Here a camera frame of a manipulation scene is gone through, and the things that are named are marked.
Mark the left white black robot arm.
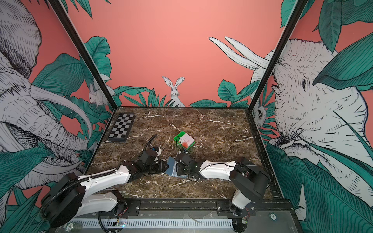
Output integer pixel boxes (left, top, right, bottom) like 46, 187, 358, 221
40, 147, 169, 228

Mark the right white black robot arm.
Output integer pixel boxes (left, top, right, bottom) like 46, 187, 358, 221
166, 152, 271, 216

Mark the white red credit card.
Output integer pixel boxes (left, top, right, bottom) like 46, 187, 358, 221
179, 133, 195, 149

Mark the left black frame post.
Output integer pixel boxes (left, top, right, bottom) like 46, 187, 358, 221
48, 1, 117, 111

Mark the white slotted cable duct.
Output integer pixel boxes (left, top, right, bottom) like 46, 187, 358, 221
63, 218, 234, 230

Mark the black frame post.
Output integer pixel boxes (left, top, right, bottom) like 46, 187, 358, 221
248, 0, 308, 112
48, 1, 117, 111

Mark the blue card holder wallet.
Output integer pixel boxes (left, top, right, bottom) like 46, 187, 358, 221
164, 157, 187, 179

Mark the green card tray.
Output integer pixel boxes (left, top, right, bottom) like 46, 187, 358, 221
174, 131, 196, 149

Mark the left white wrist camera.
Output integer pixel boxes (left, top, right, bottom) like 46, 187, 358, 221
153, 147, 162, 160

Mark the black front mounting rail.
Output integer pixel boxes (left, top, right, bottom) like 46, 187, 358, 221
121, 199, 293, 216

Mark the right black frame post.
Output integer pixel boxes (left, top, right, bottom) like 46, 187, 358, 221
248, 0, 308, 112

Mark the black white checkerboard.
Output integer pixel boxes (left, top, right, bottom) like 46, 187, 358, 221
108, 113, 136, 143

